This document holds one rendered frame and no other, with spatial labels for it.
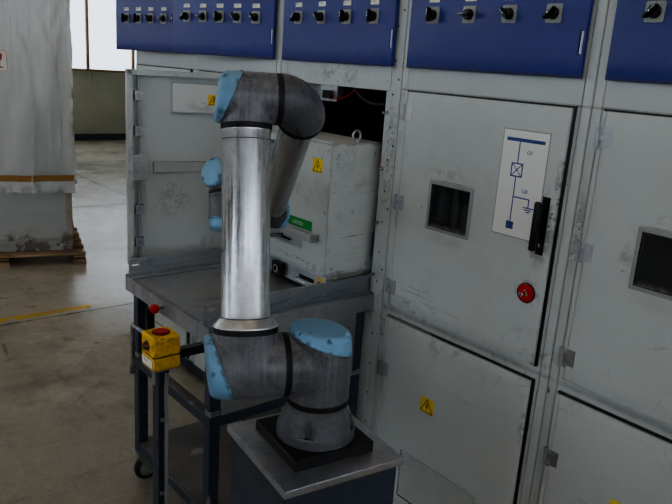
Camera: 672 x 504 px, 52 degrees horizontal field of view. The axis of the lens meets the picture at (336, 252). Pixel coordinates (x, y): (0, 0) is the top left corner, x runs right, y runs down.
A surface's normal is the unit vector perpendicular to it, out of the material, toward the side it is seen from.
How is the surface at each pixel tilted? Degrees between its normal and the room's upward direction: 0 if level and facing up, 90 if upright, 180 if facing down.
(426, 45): 90
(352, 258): 90
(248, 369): 77
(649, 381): 90
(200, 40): 90
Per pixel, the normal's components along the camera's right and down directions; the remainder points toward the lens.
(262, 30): -0.62, 0.16
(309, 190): -0.77, 0.11
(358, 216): 0.63, 0.24
